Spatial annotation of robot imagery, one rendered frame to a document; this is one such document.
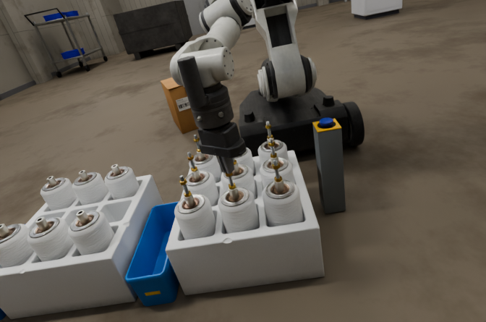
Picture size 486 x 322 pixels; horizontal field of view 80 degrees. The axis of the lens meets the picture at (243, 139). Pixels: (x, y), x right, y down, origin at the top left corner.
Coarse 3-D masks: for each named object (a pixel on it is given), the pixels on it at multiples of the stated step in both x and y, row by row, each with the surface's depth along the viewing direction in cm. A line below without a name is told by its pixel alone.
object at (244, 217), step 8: (248, 200) 73; (224, 208) 72; (232, 208) 72; (240, 208) 71; (248, 208) 72; (256, 208) 77; (224, 216) 74; (232, 216) 72; (240, 216) 72; (248, 216) 73; (256, 216) 76; (224, 224) 76; (232, 224) 74; (240, 224) 73; (248, 224) 74; (256, 224) 76; (232, 232) 75
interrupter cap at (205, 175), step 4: (200, 172) 89; (204, 172) 89; (188, 176) 88; (200, 176) 88; (204, 176) 87; (208, 176) 86; (188, 180) 86; (192, 180) 86; (200, 180) 85; (204, 180) 84; (188, 184) 84; (192, 184) 84; (196, 184) 83; (200, 184) 84
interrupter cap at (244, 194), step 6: (228, 192) 77; (240, 192) 76; (246, 192) 75; (222, 198) 75; (228, 198) 75; (240, 198) 74; (246, 198) 73; (228, 204) 72; (234, 204) 72; (240, 204) 72
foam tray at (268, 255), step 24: (216, 216) 85; (264, 216) 77; (312, 216) 73; (192, 240) 74; (216, 240) 73; (240, 240) 72; (264, 240) 72; (288, 240) 72; (312, 240) 72; (192, 264) 75; (216, 264) 75; (240, 264) 75; (264, 264) 75; (288, 264) 75; (312, 264) 76; (192, 288) 80; (216, 288) 80
